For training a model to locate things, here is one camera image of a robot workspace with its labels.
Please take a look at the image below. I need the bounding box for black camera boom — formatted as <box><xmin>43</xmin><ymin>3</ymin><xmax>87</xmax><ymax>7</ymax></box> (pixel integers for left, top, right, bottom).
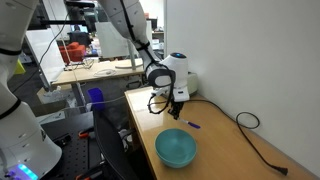
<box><xmin>27</xmin><ymin>0</ymin><xmax>98</xmax><ymax>34</ymax></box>

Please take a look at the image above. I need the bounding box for teal plastic bowl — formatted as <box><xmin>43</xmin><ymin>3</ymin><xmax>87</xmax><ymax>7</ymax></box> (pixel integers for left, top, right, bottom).
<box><xmin>154</xmin><ymin>128</ymin><xmax>198</xmax><ymax>169</ymax></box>

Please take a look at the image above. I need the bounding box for light wooden desk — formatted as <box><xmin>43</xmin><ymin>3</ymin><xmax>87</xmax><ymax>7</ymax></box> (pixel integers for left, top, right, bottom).
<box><xmin>51</xmin><ymin>58</ymin><xmax>148</xmax><ymax>86</ymax></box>

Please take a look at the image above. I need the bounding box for small orange clamp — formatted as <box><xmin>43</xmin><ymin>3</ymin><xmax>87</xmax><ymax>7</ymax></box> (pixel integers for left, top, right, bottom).
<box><xmin>77</xmin><ymin>127</ymin><xmax>96</xmax><ymax>140</ymax></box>

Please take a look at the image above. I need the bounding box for black office chair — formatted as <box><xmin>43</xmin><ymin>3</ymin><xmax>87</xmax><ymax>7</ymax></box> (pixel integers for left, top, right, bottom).
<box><xmin>92</xmin><ymin>109</ymin><xmax>142</xmax><ymax>180</ymax></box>

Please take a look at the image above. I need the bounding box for cardboard box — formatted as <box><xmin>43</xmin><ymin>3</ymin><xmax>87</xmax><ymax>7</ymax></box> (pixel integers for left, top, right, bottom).
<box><xmin>35</xmin><ymin>85</ymin><xmax>78</xmax><ymax>117</ymax></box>

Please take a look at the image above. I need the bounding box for long white cable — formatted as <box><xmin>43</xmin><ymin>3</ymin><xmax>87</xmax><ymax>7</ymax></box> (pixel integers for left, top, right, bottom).
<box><xmin>35</xmin><ymin>95</ymin><xmax>128</xmax><ymax>118</ymax></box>

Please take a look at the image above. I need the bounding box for yellow plastic object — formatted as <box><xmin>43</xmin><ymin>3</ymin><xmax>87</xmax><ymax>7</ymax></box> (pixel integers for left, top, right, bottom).
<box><xmin>13</xmin><ymin>59</ymin><xmax>27</xmax><ymax>76</ymax></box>

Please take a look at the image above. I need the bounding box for blue marker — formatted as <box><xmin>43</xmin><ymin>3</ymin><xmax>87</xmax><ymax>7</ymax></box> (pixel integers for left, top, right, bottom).
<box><xmin>177</xmin><ymin>117</ymin><xmax>202</xmax><ymax>130</ymax></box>

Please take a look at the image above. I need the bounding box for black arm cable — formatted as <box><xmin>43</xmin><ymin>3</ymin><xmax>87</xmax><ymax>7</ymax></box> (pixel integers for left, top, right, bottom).
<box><xmin>119</xmin><ymin>0</ymin><xmax>177</xmax><ymax>116</ymax></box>

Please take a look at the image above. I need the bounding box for blue plastic container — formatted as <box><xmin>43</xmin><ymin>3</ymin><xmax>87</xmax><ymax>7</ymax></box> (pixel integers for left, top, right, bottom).
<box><xmin>86</xmin><ymin>87</ymin><xmax>106</xmax><ymax>112</ymax></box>

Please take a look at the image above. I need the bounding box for large orange clamp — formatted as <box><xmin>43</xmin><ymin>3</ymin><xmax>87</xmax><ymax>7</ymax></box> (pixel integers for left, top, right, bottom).
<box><xmin>74</xmin><ymin>162</ymin><xmax>105</xmax><ymax>180</ymax></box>

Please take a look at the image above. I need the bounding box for coiled white cable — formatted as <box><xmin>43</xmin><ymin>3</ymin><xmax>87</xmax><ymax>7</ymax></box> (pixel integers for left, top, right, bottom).
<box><xmin>92</xmin><ymin>68</ymin><xmax>117</xmax><ymax>78</ymax></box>

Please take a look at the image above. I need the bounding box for white monitor with stand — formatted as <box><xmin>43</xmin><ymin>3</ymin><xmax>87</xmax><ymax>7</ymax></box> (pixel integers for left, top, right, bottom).
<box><xmin>94</xmin><ymin>21</ymin><xmax>145</xmax><ymax>71</ymax></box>

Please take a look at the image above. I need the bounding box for black perforated breadboard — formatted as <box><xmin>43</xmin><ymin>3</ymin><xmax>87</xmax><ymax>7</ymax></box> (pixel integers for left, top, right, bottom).
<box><xmin>39</xmin><ymin>111</ymin><xmax>105</xmax><ymax>180</ymax></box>

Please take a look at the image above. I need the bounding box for red sofa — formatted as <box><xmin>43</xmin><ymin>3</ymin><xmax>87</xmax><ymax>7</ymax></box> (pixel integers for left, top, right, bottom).
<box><xmin>58</xmin><ymin>41</ymin><xmax>87</xmax><ymax>65</ymax></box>

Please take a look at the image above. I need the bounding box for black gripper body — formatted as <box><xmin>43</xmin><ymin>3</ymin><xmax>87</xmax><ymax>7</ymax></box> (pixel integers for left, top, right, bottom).
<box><xmin>167</xmin><ymin>100</ymin><xmax>185</xmax><ymax>116</ymax></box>

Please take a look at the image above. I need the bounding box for black toaster power cord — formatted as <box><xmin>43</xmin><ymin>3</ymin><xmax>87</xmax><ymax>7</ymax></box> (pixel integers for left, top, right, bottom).
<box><xmin>184</xmin><ymin>98</ymin><xmax>290</xmax><ymax>177</ymax></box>

